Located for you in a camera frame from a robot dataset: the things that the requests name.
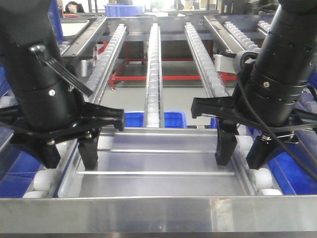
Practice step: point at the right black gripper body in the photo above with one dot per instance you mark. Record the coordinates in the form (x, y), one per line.
(268, 116)

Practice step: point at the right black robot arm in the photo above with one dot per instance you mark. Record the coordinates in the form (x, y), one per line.
(268, 88)

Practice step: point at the steel front shelf bar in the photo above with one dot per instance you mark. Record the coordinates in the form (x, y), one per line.
(204, 216)

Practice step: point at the red metal floor frame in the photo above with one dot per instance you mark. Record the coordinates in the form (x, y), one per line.
(177, 63)

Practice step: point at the centre white roller track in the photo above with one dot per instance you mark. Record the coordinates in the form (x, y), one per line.
(153, 111)

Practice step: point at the small silver ribbed tray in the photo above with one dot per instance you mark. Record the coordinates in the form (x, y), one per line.
(155, 162)

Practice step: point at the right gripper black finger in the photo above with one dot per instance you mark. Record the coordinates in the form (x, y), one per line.
(262, 151)
(226, 141)

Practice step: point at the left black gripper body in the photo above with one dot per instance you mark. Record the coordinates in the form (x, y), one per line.
(86, 125)

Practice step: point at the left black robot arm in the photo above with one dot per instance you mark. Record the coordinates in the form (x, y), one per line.
(50, 99)

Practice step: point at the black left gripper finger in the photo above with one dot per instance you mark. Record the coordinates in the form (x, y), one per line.
(88, 148)
(48, 155)

